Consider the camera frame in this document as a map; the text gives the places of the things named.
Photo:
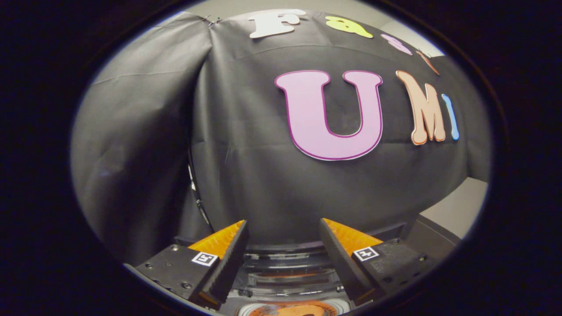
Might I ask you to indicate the metal backdrop stand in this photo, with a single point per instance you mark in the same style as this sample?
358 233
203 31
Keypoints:
198 199

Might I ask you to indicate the cream cabinet with grey top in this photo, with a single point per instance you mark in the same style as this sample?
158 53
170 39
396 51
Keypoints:
432 239

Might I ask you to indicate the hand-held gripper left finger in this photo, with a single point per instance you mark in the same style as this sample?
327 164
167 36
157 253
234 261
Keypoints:
230 259

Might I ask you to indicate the black backdrop cloth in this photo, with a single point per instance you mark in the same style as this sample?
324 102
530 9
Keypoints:
246 175

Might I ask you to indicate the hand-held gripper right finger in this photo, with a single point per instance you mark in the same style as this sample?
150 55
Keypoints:
340 259

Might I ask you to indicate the orange polo shirt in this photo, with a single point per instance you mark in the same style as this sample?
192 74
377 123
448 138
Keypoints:
290 309

